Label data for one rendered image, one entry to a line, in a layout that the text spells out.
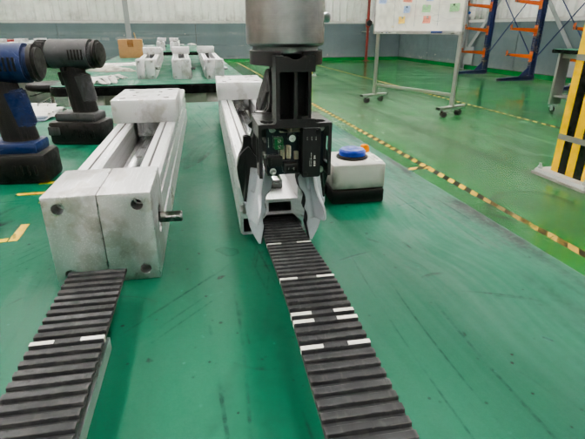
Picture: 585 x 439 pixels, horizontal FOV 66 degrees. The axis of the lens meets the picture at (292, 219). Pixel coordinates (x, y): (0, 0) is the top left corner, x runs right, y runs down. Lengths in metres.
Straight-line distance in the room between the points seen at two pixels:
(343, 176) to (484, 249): 0.22
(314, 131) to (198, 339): 0.21
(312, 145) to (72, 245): 0.25
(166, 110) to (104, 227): 0.41
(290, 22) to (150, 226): 0.23
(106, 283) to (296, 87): 0.24
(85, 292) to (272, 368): 0.17
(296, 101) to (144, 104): 0.47
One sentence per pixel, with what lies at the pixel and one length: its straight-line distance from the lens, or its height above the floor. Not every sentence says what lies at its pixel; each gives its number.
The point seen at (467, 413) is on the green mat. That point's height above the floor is 0.78.
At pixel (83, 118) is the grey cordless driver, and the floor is 0.84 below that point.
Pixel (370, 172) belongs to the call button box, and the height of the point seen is 0.83.
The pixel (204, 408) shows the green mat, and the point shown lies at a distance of 0.34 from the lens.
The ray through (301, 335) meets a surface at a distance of 0.34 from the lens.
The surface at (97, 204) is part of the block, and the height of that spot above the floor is 0.87.
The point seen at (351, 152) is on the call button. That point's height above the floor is 0.85.
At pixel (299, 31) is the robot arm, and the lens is 0.43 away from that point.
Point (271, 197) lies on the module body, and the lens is 0.56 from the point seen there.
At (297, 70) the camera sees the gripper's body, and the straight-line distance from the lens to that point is 0.42.
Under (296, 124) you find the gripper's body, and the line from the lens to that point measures 0.43.
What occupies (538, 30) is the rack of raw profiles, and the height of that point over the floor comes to 0.99.
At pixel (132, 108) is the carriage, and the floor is 0.89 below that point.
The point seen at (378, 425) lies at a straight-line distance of 0.28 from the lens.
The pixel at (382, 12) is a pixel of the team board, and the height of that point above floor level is 1.22.
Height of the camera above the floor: 1.02
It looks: 23 degrees down
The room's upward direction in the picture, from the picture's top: straight up
